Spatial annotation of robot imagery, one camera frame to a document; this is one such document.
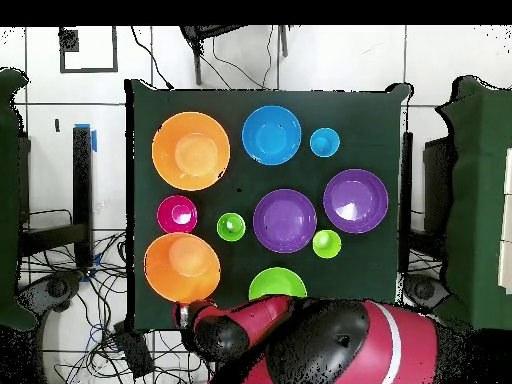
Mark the green cup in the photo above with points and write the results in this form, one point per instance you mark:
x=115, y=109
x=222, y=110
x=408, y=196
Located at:
x=236, y=232

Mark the red bowl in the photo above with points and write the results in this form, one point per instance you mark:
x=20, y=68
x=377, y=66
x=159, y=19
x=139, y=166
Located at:
x=170, y=218

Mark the orange bowl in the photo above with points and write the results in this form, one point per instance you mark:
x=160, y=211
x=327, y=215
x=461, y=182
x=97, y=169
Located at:
x=182, y=267
x=190, y=150

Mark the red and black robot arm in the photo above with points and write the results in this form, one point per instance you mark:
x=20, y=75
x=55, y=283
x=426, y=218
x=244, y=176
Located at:
x=332, y=340

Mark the purple bowl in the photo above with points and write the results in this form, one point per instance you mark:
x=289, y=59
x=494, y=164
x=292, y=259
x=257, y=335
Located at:
x=355, y=192
x=284, y=220

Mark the green bowl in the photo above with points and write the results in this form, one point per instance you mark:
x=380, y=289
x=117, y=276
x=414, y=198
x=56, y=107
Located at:
x=276, y=284

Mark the yellow-green cup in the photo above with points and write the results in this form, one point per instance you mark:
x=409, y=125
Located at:
x=326, y=244

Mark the blue bowl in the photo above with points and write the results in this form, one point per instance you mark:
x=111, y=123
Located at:
x=271, y=135

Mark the blue cup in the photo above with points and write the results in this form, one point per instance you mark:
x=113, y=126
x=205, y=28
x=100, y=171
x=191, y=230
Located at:
x=324, y=142

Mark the dark green table cloth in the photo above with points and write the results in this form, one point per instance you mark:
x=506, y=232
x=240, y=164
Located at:
x=360, y=272

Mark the green cloth covered table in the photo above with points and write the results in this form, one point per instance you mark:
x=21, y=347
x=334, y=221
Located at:
x=480, y=200
x=8, y=200

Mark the white box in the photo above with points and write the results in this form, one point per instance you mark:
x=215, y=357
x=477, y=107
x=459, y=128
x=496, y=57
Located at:
x=507, y=220

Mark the black camera tripod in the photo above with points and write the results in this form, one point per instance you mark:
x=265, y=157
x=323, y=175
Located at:
x=197, y=60

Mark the grey pedestal foot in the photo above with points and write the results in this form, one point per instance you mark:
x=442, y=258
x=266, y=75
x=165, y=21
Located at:
x=58, y=288
x=424, y=291

